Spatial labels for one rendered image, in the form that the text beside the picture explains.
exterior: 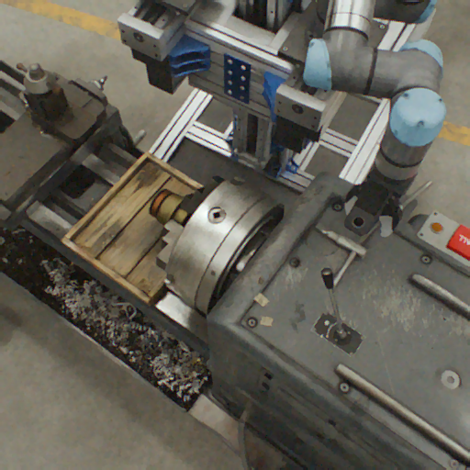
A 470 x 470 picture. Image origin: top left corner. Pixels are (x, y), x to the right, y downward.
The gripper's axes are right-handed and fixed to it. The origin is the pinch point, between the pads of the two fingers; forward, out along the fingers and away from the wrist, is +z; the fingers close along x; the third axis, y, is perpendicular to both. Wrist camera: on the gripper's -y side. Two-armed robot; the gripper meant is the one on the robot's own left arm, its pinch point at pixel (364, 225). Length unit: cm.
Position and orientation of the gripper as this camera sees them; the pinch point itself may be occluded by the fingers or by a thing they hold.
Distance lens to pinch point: 124.5
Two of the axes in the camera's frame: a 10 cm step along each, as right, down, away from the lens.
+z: -0.1, 4.5, 8.9
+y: 5.8, -7.2, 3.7
